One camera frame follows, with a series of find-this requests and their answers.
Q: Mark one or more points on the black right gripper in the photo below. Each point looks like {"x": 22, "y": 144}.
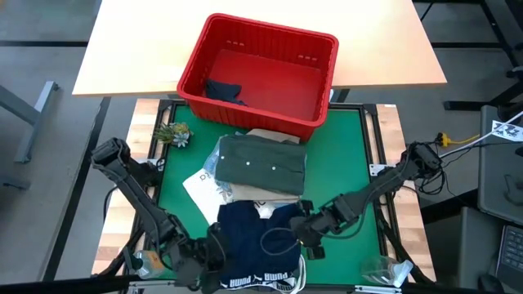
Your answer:
{"x": 314, "y": 226}

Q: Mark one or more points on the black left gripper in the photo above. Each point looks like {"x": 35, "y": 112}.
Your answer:
{"x": 200, "y": 261}

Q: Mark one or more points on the navy shorts white Puma waistband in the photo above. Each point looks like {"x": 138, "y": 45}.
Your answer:
{"x": 253, "y": 241}

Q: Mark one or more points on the khaki button shirt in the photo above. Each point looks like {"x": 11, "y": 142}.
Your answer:
{"x": 265, "y": 197}

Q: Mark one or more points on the dark green garment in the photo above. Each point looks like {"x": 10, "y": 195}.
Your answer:
{"x": 261, "y": 163}

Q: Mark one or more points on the light blue denim jeans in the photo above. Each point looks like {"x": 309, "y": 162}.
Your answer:
{"x": 211, "y": 157}

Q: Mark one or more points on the red plastic laundry bin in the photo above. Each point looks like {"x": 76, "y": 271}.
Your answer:
{"x": 302, "y": 90}

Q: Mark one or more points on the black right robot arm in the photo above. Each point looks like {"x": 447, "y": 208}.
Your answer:
{"x": 380, "y": 188}

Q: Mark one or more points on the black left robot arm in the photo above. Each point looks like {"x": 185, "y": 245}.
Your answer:
{"x": 139, "y": 200}

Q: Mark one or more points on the clear bottle with orange label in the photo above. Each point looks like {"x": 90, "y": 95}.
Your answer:
{"x": 150, "y": 263}

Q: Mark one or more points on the green table mat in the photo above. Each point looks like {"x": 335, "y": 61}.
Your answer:
{"x": 339, "y": 163}

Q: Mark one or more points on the white printed tote bag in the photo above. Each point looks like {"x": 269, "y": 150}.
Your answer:
{"x": 204, "y": 192}

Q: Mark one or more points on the clear spray bottle white nozzle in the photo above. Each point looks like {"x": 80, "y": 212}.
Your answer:
{"x": 386, "y": 270}

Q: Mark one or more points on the small potted succulent plant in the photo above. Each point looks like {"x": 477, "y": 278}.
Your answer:
{"x": 173, "y": 134}

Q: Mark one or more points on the black bar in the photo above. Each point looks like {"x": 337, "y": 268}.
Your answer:
{"x": 61, "y": 285}

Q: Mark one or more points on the dark grey box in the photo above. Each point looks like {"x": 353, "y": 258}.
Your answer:
{"x": 478, "y": 245}

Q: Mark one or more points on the grey cabinet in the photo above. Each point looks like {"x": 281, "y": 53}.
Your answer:
{"x": 496, "y": 183}

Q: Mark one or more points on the black keyboard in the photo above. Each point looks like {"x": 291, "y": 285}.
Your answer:
{"x": 512, "y": 253}

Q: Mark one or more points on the grey desk leg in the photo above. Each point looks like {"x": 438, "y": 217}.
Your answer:
{"x": 38, "y": 110}

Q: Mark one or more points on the light wood desk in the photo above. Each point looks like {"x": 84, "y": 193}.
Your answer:
{"x": 135, "y": 41}

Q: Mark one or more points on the black metal table frame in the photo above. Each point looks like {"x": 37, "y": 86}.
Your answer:
{"x": 372, "y": 118}

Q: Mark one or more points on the black desk frame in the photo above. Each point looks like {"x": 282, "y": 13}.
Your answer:
{"x": 470, "y": 45}

